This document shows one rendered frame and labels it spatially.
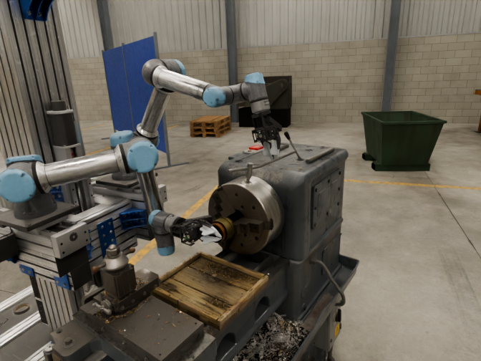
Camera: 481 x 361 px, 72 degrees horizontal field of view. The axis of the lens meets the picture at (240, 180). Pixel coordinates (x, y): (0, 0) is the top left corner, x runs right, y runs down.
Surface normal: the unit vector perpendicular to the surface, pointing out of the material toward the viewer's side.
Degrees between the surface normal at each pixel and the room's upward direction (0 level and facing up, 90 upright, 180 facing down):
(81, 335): 0
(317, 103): 90
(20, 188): 91
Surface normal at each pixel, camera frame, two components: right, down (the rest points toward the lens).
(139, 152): 0.48, 0.24
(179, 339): -0.04, -0.95
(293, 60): -0.31, 0.31
